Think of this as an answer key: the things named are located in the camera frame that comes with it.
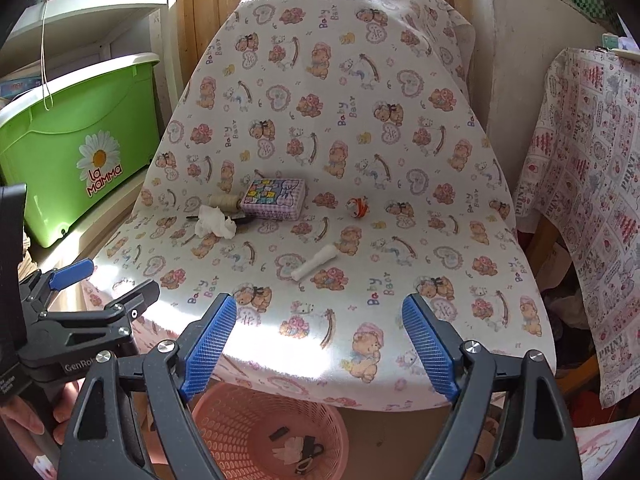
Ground white tissue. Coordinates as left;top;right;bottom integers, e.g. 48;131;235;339
194;205;236;240

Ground cream thread spool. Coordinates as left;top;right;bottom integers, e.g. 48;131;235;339
207;194;243;214

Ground black wrapper strip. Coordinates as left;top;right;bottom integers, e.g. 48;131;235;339
269;426;290;442

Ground pastel patterned small box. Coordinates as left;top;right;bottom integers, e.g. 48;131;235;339
240;178;306;221

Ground black scissors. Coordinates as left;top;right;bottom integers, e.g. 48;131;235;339
295;436;324;476

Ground white paper tube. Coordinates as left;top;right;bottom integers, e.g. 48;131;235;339
291;244;338;282

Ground small red orange toy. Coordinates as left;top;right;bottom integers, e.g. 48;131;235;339
346;196;369;219

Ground left hand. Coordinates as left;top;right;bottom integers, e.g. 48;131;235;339
1;379;84;452

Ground pink plastic waste basket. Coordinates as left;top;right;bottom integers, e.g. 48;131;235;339
192;384;349;479

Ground green La Mamma storage box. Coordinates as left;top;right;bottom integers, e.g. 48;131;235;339
1;53;160;247

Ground pink print cloth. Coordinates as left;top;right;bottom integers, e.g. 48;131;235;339
514;48;639;408

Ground white shelf unit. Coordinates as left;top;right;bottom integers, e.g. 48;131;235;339
1;0;184;126

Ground bear print cloth cover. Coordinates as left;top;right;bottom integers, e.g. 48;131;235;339
82;0;555;411

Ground white cabinet side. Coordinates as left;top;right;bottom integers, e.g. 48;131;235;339
469;0;605;191

